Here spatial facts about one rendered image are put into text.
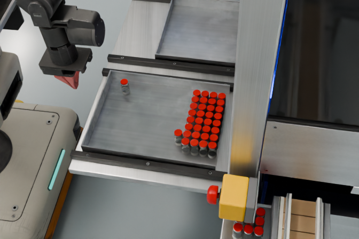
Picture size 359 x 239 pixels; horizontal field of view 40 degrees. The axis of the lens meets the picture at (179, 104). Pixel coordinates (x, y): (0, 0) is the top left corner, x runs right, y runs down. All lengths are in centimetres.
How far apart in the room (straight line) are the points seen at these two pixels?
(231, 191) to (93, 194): 128
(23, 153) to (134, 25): 79
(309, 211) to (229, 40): 61
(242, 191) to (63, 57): 46
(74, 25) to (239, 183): 46
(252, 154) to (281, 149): 6
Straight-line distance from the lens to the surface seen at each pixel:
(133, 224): 215
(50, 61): 110
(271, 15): 73
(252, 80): 84
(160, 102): 136
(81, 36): 99
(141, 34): 155
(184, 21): 158
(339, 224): 126
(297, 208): 115
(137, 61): 144
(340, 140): 96
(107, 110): 136
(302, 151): 100
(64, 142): 211
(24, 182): 203
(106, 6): 305
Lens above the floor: 194
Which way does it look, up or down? 52 degrees down
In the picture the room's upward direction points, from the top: 4 degrees counter-clockwise
